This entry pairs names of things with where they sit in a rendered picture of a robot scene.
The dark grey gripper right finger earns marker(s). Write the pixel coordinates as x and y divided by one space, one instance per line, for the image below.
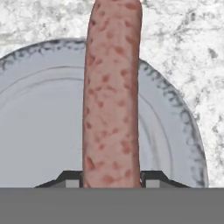
154 176

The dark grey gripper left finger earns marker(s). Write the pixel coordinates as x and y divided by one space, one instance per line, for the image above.
70 176

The pink speckled sausage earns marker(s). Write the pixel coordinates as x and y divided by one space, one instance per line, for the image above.
112 96

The white plate with grey rim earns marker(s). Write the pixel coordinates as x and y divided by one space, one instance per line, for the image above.
40 122

